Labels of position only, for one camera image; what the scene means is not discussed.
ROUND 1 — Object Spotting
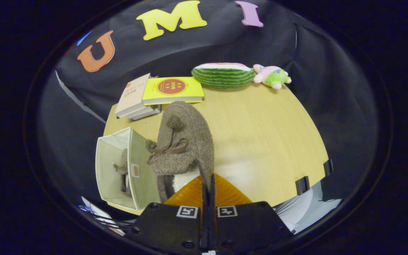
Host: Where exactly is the beige cover book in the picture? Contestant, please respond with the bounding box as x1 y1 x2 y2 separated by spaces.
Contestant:
115 73 151 118

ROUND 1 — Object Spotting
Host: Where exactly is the dark blue book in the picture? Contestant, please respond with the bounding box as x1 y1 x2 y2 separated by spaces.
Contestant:
132 104 162 121

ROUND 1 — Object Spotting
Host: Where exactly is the grey fabric storage box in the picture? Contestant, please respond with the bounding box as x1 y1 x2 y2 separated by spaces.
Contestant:
95 127 162 211

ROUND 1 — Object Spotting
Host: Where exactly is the yellow book with red circle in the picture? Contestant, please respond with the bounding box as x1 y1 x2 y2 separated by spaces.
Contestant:
142 76 205 106

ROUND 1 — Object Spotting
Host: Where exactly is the black backdrop cloth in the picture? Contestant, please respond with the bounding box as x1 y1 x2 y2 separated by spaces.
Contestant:
38 0 380 220

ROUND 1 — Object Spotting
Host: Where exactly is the white sheet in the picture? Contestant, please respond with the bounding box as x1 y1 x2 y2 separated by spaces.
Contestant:
81 197 126 237

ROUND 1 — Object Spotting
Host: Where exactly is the watermelon slice plush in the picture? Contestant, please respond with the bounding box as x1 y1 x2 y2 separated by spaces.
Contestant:
191 63 256 89

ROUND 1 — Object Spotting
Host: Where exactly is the brown fuzzy shoe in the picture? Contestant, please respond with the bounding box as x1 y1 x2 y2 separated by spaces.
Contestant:
144 101 215 203
113 149 132 198

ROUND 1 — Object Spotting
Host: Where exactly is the thin grey book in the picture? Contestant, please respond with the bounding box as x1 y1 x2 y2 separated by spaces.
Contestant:
126 105 155 119

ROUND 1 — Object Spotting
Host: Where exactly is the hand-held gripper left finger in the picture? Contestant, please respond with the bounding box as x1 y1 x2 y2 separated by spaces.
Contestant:
130 175 208 254

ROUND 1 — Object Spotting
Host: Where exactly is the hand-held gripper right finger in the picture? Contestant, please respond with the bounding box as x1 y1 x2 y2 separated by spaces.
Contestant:
209 174 293 254

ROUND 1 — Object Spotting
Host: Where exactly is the pink and green plush toy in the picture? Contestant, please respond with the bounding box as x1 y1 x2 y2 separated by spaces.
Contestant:
253 64 292 90

